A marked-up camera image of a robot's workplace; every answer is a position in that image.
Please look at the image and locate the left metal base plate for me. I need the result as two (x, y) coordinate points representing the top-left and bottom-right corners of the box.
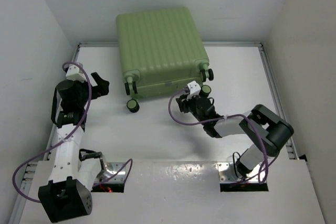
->
(95, 162), (127, 184)

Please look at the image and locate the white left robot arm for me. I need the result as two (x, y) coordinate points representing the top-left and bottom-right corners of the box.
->
(38, 72), (109, 223)

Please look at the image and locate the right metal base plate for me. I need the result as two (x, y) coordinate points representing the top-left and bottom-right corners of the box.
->
(217, 162), (261, 184)

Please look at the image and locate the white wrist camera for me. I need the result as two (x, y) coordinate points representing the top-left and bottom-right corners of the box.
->
(186, 81), (201, 100)
(66, 64), (86, 82)

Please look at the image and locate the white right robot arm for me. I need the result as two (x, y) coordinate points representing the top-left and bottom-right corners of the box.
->
(169, 94), (294, 180)

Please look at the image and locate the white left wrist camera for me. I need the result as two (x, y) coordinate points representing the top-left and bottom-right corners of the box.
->
(66, 64), (86, 82)

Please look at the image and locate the green suitcase with blue lining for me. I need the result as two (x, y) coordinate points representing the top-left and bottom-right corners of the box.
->
(116, 7), (214, 113)

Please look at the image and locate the metal base plate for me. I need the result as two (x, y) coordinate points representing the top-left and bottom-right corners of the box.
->
(95, 162), (127, 184)
(217, 162), (261, 184)

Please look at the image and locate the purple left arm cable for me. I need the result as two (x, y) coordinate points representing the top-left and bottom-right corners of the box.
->
(12, 61), (133, 204)

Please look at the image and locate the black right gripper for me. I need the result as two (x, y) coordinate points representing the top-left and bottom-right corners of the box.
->
(177, 92), (207, 126)

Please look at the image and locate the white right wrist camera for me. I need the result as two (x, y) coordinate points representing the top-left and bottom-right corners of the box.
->
(186, 81), (201, 100)

